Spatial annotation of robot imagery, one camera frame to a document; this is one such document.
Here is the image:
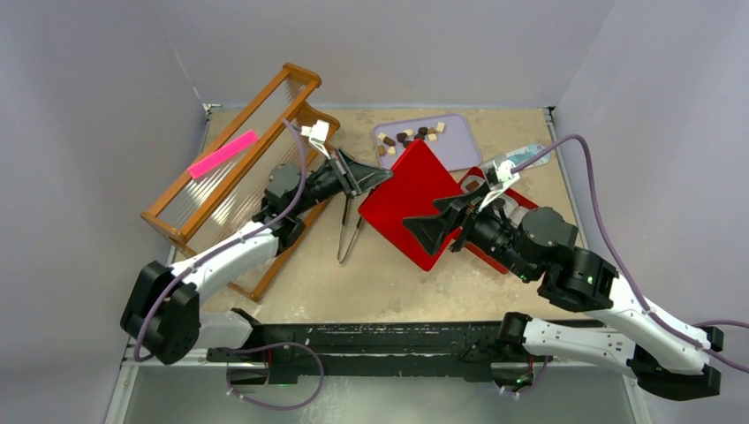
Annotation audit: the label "red box lid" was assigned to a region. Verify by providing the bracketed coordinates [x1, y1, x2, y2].
[359, 141, 462, 271]

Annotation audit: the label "black metal base rail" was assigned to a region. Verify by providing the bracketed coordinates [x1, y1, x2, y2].
[123, 322, 636, 388]

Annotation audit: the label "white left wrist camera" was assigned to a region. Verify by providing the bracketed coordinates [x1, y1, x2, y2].
[300, 119, 330, 159]

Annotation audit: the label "brown square chocolate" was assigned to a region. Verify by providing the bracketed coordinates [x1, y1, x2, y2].
[465, 181, 481, 192]

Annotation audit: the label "black handled metal tongs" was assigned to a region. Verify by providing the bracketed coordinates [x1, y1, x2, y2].
[337, 196, 365, 264]

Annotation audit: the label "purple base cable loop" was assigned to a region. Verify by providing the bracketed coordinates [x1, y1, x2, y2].
[224, 342, 326, 412]

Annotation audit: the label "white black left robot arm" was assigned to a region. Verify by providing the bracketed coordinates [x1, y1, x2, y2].
[120, 149, 394, 365]

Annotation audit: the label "red chocolate box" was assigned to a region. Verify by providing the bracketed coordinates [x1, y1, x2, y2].
[458, 167, 537, 275]

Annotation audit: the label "white blue oval package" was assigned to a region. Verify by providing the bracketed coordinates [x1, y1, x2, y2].
[504, 143, 551, 169]

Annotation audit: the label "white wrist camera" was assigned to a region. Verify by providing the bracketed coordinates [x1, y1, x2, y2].
[479, 155, 520, 212]
[300, 119, 330, 159]

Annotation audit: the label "pink flat box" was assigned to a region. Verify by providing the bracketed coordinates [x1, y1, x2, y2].
[187, 130, 259, 179]

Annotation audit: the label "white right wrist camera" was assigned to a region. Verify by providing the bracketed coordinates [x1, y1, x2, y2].
[479, 155, 520, 212]

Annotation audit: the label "orange wooden shelf rack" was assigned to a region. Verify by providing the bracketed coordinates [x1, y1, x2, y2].
[140, 62, 356, 303]

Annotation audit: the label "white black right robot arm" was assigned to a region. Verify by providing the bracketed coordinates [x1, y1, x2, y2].
[403, 193, 723, 401]

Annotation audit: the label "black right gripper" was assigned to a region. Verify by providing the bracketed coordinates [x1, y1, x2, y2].
[402, 182, 536, 282]

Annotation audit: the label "lavender plastic tray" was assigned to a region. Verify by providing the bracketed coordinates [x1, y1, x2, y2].
[372, 113, 482, 171]

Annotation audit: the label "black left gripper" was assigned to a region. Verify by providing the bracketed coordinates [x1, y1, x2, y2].
[291, 148, 391, 217]

